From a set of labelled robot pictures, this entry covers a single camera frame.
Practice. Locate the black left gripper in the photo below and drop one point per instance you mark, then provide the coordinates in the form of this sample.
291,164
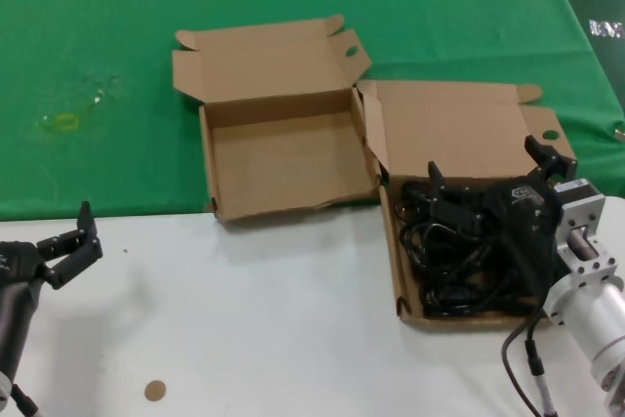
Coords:
19,263

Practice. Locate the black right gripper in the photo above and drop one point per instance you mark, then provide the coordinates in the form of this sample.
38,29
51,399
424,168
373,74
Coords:
525,221

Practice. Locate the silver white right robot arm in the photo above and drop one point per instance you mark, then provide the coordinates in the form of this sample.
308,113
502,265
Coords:
595,300

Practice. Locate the open cardboard box, smooth lid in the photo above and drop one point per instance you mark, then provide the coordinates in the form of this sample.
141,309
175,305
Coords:
439,134

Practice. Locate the open cardboard box, creased floor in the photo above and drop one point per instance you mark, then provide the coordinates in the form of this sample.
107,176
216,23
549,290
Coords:
273,163

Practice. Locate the yellow tape square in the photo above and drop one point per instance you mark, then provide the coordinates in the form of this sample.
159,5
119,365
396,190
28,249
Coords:
67,122

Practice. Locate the brown cardboard disc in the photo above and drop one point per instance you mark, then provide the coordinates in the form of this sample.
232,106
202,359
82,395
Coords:
155,390

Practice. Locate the crumpled silver foil piece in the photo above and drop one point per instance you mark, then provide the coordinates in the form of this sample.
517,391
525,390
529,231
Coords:
605,28

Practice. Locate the green table cloth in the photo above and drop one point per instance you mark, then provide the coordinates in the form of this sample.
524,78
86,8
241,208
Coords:
97,21

